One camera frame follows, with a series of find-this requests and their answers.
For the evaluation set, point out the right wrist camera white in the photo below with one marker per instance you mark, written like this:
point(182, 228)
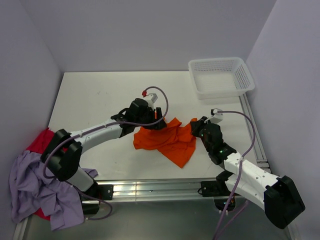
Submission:
point(216, 116)

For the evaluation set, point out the white perforated plastic basket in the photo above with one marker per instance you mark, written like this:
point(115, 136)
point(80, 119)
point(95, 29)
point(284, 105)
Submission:
point(220, 77)

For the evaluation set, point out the lavender t shirt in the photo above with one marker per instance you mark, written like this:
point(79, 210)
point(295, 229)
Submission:
point(31, 191)

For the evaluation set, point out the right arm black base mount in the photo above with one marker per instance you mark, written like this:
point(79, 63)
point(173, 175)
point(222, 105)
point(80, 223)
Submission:
point(217, 189)

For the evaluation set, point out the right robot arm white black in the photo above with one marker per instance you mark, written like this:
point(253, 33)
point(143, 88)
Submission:
point(277, 196)

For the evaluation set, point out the orange t shirt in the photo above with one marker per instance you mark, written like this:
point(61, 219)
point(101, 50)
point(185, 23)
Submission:
point(175, 141)

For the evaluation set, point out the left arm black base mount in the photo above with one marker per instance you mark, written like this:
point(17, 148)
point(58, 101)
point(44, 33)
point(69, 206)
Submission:
point(100, 194)

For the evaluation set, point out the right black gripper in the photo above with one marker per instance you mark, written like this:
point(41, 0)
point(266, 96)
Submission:
point(196, 125)

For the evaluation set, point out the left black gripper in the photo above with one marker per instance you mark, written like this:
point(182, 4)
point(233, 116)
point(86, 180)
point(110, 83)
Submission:
point(158, 114)

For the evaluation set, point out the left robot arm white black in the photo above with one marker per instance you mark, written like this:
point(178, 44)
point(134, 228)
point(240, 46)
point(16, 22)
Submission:
point(62, 156)

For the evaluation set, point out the aluminium front rail frame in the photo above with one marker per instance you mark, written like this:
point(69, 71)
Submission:
point(164, 209)

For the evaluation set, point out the red t shirt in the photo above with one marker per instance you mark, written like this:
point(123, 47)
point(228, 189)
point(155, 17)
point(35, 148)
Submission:
point(41, 142)

